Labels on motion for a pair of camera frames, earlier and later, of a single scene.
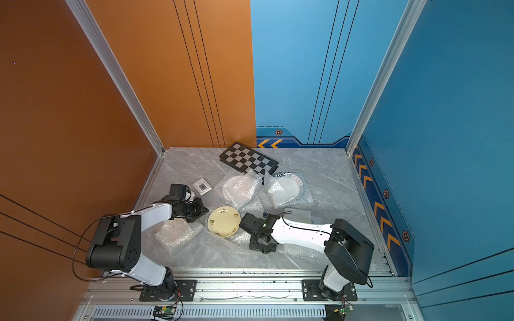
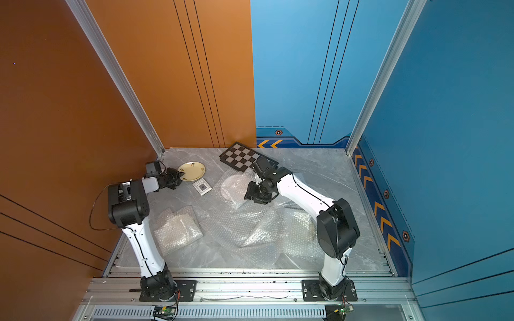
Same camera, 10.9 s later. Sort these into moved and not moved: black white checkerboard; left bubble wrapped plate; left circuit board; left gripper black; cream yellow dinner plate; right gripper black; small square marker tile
Moved: cream yellow dinner plate; left gripper black; right gripper black
Not moved: small square marker tile; black white checkerboard; left circuit board; left bubble wrapped plate
